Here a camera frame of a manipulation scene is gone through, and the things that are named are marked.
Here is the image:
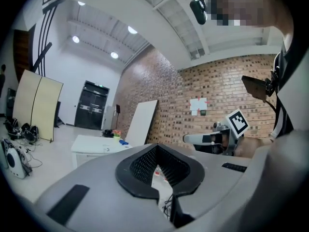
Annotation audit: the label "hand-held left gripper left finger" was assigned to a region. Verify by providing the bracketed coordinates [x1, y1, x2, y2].
[36, 143, 174, 232]

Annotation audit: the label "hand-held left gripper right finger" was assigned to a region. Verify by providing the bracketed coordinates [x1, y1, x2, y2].
[158, 143, 252, 228]

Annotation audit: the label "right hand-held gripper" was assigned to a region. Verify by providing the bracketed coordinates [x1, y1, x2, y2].
[183, 108, 249, 156]

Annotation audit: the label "person's right forearm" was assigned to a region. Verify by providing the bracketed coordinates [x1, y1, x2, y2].
[238, 136, 275, 159]

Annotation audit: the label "white table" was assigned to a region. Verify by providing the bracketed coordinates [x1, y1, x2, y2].
[70, 134, 134, 168]

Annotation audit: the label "pile of clear plastic bottles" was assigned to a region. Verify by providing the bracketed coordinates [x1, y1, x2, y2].
[152, 165, 171, 186]

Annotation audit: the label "white leaning board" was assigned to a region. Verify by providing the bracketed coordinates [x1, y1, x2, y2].
[125, 99, 159, 146]

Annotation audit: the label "black chest-mounted phone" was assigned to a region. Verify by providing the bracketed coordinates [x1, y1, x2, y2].
[241, 75, 280, 104]

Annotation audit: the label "black speaker on stand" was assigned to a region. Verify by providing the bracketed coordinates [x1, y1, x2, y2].
[115, 104, 122, 131]

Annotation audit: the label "black double door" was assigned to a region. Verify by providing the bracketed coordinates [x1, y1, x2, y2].
[74, 80, 110, 131]

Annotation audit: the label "black staircase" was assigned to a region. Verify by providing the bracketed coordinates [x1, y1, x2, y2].
[56, 101, 65, 127]

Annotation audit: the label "white robot pod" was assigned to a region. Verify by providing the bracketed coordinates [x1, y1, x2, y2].
[0, 138, 34, 180]

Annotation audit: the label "black robot pod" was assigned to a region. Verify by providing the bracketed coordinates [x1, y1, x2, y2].
[20, 122, 40, 142]
[4, 117, 20, 140]

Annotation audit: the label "beige partition panel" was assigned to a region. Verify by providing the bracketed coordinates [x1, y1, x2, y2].
[30, 75, 64, 144]
[12, 69, 43, 131]

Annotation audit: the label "black flat screen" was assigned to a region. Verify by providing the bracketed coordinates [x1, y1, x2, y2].
[6, 87, 17, 117]

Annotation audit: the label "person's head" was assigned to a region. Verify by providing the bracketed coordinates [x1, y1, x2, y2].
[209, 0, 295, 48]

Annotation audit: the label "black diagonal steel beams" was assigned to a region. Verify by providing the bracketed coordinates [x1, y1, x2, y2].
[30, 0, 64, 77]

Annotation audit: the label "white papers on wall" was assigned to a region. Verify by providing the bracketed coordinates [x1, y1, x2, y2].
[189, 97, 209, 117]

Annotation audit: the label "black floor cable tangle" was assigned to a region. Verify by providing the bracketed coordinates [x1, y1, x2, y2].
[16, 139, 44, 169]

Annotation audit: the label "black head camera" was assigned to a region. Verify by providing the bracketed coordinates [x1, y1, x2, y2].
[189, 0, 209, 26]

